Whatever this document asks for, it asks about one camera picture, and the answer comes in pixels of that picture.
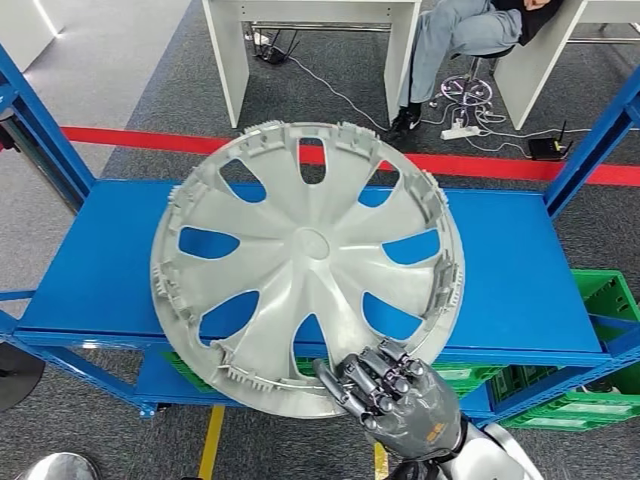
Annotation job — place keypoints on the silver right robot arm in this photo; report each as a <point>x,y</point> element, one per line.
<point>484,460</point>

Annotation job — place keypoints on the green folded plastic crate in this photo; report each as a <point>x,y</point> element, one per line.
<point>575,414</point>

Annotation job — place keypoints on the stanchion pole with red belts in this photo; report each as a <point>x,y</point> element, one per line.
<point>45,173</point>

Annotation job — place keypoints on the black router with antennas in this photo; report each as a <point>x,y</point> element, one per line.
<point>546,149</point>
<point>272,56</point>

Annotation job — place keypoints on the grey plastic wheel hubcap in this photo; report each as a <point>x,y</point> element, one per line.
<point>310,245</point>

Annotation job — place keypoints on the chrome base stool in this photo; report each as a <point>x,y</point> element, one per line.
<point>487,54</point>

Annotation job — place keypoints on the black stanchion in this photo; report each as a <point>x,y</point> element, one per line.
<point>17,378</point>

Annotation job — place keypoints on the tall open green crate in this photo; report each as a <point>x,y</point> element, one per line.
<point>607,298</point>

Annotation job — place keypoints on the chrome stanchion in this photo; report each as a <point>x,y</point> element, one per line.
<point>57,469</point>

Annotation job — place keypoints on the blue metal shelf rack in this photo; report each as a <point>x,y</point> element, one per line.
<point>500,278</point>

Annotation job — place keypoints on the red barrier belt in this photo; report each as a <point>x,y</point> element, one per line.
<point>150,140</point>

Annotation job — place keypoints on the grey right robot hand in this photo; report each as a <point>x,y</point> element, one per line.
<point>420,411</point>

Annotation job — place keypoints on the white power strip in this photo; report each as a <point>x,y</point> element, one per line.
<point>457,132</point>

